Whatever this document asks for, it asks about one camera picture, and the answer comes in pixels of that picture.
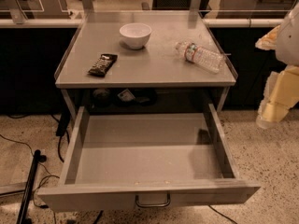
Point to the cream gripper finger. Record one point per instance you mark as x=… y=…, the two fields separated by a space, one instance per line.
x=268 y=41
x=281 y=93

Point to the grey top drawer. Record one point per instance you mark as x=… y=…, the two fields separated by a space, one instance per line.
x=147 y=161

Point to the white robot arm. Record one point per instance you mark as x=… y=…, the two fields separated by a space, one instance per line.
x=287 y=49

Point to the grey metal drawer cabinet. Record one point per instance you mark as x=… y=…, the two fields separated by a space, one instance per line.
x=156 y=65

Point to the dark items under cabinet top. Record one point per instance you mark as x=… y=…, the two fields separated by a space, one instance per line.
x=123 y=97

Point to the clear plastic water bottle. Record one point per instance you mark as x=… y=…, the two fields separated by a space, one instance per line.
x=206 y=59

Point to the white ceramic bowl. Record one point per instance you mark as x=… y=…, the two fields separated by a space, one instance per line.
x=135 y=35

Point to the dark snack bar packet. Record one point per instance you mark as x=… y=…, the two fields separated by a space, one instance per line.
x=102 y=65

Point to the black pole on floor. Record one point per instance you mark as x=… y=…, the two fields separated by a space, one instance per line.
x=28 y=188

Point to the white barrier rail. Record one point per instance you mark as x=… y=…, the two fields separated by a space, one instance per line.
x=67 y=23

